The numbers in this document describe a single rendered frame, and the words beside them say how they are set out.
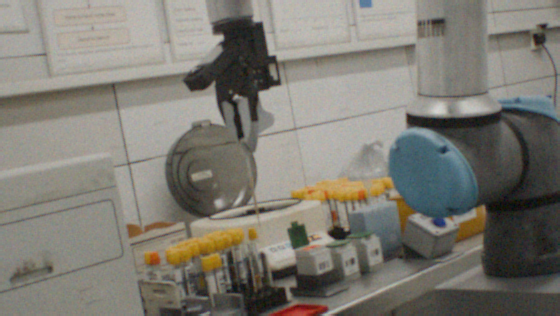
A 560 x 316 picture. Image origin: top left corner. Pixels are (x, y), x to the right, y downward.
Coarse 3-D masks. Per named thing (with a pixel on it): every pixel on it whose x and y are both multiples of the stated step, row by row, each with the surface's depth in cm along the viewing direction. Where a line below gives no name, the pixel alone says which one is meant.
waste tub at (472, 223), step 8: (392, 200) 162; (400, 200) 160; (400, 208) 160; (408, 208) 159; (480, 208) 160; (400, 216) 161; (408, 216) 159; (456, 216) 155; (464, 216) 156; (472, 216) 158; (480, 216) 160; (400, 224) 161; (464, 224) 156; (472, 224) 158; (480, 224) 159; (464, 232) 156; (472, 232) 158; (480, 232) 159; (456, 240) 154
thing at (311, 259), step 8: (304, 248) 135; (312, 248) 134; (320, 248) 134; (296, 256) 135; (304, 256) 134; (312, 256) 132; (320, 256) 133; (328, 256) 134; (296, 264) 135; (304, 264) 134; (312, 264) 132; (320, 264) 133; (328, 264) 134; (304, 272) 134; (312, 272) 133; (320, 272) 133
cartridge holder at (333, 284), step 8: (328, 272) 133; (336, 272) 134; (296, 280) 135; (304, 280) 134; (312, 280) 132; (320, 280) 132; (328, 280) 133; (336, 280) 134; (344, 280) 134; (296, 288) 135; (304, 288) 134; (312, 288) 133; (320, 288) 131; (328, 288) 131; (336, 288) 132; (344, 288) 133
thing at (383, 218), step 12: (384, 204) 153; (348, 216) 151; (360, 216) 149; (372, 216) 150; (384, 216) 152; (396, 216) 155; (360, 228) 149; (372, 228) 150; (384, 228) 152; (396, 228) 155; (384, 240) 152; (396, 240) 154; (384, 252) 151; (396, 252) 152
